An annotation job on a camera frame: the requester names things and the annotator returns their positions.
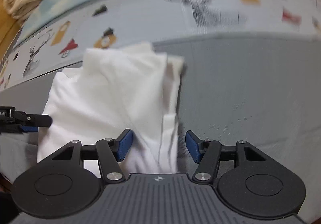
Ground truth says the printed deer bed sheet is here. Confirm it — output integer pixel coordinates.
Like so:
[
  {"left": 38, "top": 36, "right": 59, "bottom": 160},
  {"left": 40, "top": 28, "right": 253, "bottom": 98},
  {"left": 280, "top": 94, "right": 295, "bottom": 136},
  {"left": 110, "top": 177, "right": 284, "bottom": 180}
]
[{"left": 1, "top": 0, "right": 320, "bottom": 90}]

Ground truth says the white small garment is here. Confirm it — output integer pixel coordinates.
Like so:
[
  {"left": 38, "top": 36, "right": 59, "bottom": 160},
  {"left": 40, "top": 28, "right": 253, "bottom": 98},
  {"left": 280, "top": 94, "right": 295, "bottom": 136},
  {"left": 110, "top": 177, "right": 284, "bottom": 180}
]
[{"left": 37, "top": 42, "right": 184, "bottom": 174}]

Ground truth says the wooden bed headboard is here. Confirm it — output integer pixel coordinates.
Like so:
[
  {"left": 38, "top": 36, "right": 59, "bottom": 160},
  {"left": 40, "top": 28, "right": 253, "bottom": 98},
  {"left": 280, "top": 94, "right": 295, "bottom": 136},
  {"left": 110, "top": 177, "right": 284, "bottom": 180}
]
[{"left": 0, "top": 0, "right": 20, "bottom": 59}]

